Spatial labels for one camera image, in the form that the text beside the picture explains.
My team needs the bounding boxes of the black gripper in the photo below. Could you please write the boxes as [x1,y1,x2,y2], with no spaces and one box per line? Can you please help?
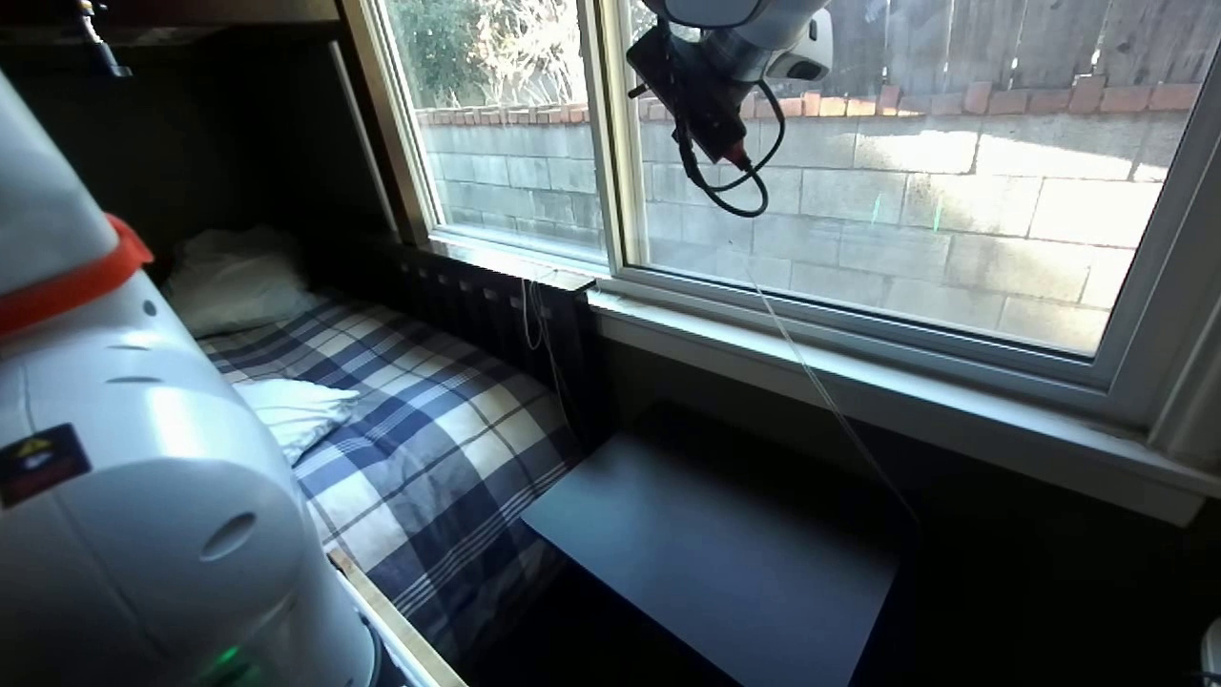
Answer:
[625,22,746,163]

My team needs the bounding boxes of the thin white blind cord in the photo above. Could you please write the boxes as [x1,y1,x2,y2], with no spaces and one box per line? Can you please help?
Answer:
[746,279,924,528]

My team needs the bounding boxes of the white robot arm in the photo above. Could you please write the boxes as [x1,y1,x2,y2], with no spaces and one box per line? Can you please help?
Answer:
[0,46,582,687]

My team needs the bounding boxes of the blue plaid blanket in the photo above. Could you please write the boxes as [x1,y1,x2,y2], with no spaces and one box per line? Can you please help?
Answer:
[204,298,579,662]

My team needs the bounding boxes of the dark grey side table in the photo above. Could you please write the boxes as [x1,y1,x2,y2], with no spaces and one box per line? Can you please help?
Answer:
[526,432,900,687]

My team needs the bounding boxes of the white pillow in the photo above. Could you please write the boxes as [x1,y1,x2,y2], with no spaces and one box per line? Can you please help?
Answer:
[162,224,321,335]

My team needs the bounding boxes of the white cord by sill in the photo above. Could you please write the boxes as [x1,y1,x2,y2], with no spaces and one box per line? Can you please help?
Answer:
[510,279,566,386]

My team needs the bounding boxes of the white window frame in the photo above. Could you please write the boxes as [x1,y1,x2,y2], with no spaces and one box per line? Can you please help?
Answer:
[338,0,1221,524]

